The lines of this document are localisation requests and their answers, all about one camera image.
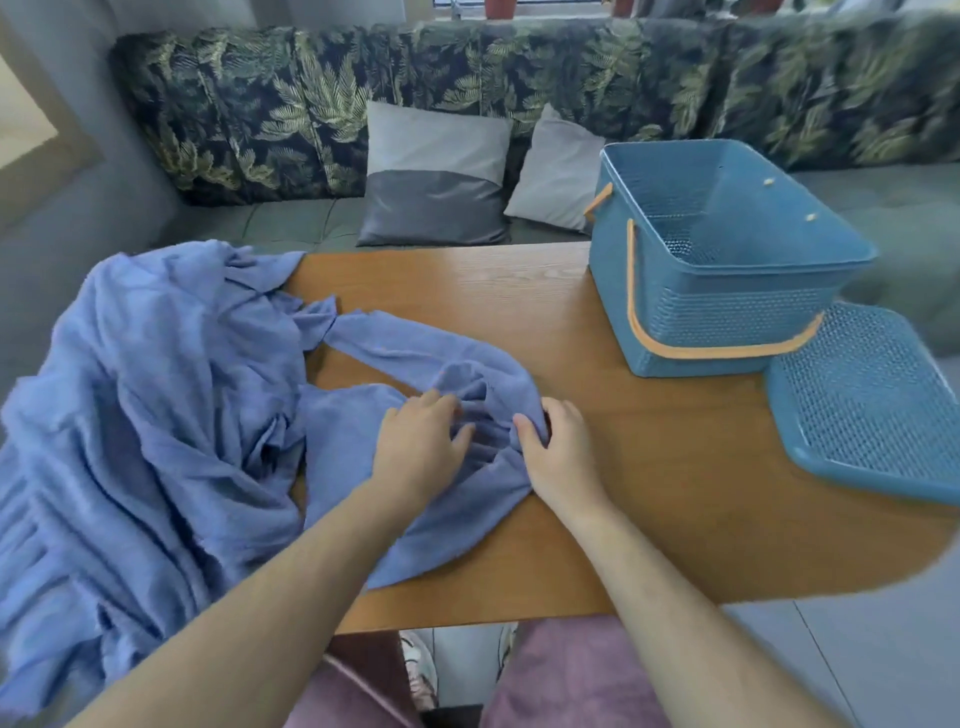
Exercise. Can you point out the person's right thumb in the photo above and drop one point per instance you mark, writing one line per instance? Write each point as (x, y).
(528, 439)

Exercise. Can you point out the blue plastic basket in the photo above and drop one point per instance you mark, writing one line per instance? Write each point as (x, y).
(712, 255)

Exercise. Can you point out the wooden table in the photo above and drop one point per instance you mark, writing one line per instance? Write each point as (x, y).
(660, 465)

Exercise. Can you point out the leaf print sofa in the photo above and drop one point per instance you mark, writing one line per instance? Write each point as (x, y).
(525, 127)

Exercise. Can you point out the person's white shoe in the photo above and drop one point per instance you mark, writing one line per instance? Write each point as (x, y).
(420, 667)

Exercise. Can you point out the person's left forearm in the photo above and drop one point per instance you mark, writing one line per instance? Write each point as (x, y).
(247, 622)

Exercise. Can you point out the blue perforated basket lid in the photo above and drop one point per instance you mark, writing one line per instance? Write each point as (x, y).
(870, 401)

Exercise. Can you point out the person's right hand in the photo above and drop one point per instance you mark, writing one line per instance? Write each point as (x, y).
(564, 465)

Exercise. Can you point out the person's left thumb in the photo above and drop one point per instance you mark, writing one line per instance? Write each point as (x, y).
(459, 442)

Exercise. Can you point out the terracotta flower pot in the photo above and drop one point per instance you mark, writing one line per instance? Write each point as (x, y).
(499, 8)

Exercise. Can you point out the person's right forearm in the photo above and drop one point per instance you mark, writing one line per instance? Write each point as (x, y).
(697, 637)

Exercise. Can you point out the two-tone grey cushion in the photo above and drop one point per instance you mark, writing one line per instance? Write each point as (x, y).
(435, 176)

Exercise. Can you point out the light grey cushion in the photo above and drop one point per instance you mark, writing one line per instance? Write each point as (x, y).
(556, 176)

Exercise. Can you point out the person's pink trousers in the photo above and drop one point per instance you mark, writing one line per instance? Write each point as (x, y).
(555, 675)

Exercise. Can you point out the blue fabric blanket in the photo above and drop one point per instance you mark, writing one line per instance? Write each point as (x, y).
(172, 420)

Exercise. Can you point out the person's left hand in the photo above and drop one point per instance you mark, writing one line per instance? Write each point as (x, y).
(415, 454)

